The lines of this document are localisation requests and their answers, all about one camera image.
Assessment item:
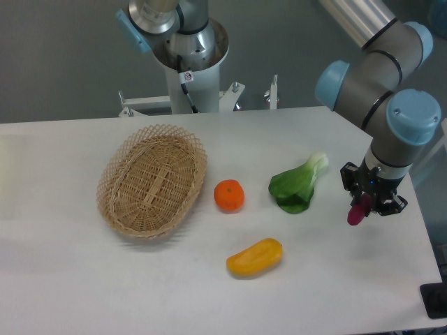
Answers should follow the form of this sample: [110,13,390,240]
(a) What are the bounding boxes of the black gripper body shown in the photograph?
[340,161,408,216]

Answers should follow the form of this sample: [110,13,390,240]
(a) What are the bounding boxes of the purple sweet potato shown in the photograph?
[347,193,372,226]

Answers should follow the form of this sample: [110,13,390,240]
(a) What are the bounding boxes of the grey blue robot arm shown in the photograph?
[315,1,441,225]

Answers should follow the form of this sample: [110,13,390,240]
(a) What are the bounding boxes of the green bok choy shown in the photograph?
[268,152,329,214]

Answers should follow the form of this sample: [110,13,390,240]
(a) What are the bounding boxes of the black device at table edge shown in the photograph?
[420,282,446,320]

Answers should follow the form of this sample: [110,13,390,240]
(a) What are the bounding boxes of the yellow mango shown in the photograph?
[226,238,283,277]

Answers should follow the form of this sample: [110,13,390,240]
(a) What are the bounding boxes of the orange tangerine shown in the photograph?
[214,179,245,212]

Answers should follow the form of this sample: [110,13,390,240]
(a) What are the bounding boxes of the woven wicker basket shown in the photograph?
[96,124,207,239]

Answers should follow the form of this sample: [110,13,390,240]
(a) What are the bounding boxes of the white metal base frame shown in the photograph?
[117,75,282,117]

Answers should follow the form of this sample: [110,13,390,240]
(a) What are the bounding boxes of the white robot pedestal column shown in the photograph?
[115,0,230,114]

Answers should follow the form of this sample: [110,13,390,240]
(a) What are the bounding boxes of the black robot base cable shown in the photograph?
[176,55,200,114]

